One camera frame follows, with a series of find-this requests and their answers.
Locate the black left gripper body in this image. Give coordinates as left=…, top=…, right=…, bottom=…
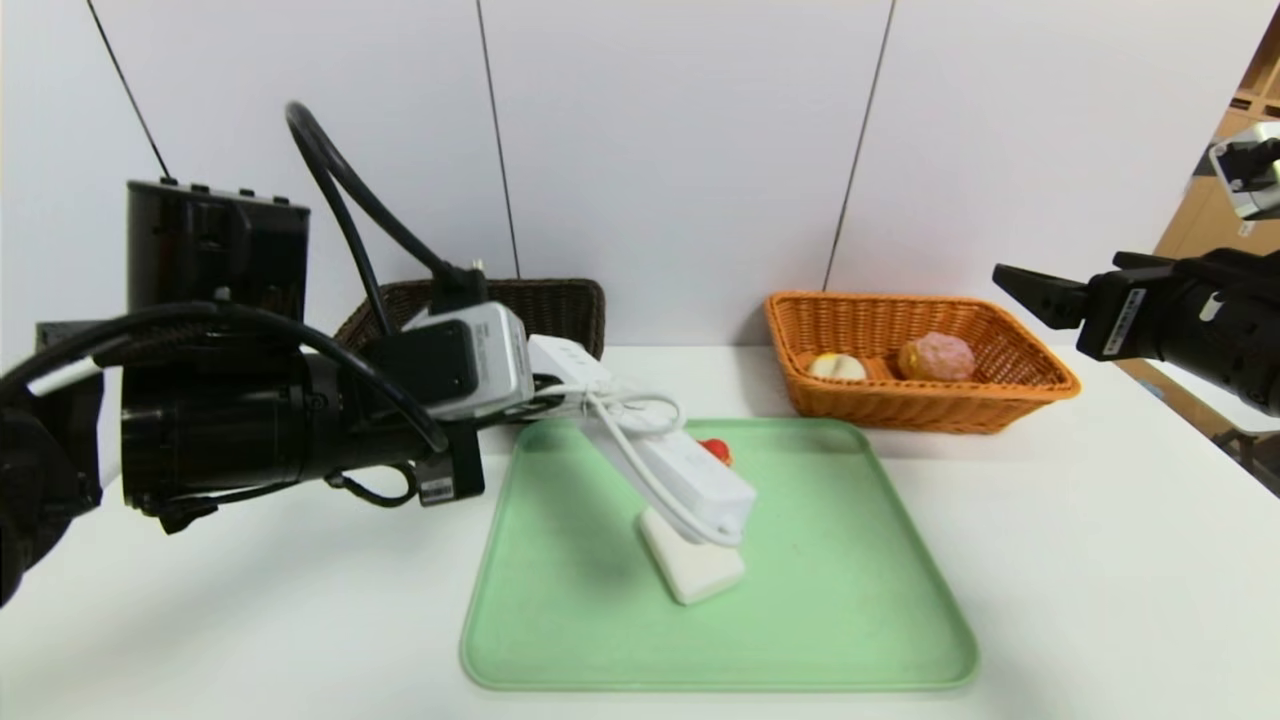
left=309, top=346, right=486, bottom=507

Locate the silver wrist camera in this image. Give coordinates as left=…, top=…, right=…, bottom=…
left=1208, top=122, right=1280, bottom=221
left=362, top=302, right=536, bottom=423

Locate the thick black left camera cable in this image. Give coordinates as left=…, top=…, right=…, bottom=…
left=284, top=100, right=493, bottom=313

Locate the pink burger bun toy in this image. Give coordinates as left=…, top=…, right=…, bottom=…
left=897, top=332, right=976, bottom=382

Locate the black tagged left arm cable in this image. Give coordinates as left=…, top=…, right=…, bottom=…
left=0, top=300, right=451, bottom=456

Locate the orange wicker basket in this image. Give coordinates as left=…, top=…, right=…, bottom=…
left=764, top=291, right=1081, bottom=435

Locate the dark brown wicker basket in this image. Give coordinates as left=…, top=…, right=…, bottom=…
left=333, top=278, right=607, bottom=363

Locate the light green plastic tray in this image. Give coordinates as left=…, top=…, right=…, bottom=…
left=459, top=417, right=981, bottom=693

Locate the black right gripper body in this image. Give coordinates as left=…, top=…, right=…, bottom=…
left=1076, top=258, right=1280, bottom=417

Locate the white power strip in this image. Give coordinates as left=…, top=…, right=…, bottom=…
left=527, top=335, right=758, bottom=546

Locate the light wooden cabinet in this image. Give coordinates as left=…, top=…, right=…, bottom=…
left=1150, top=20, right=1280, bottom=291

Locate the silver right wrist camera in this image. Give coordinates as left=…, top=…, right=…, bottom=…
left=1208, top=122, right=1280, bottom=221

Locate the white side table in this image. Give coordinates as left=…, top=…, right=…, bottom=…
left=1140, top=360, right=1280, bottom=501

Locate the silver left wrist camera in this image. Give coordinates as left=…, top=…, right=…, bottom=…
left=362, top=302, right=536, bottom=423

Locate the white soap bar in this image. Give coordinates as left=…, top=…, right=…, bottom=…
left=638, top=506, right=747, bottom=607

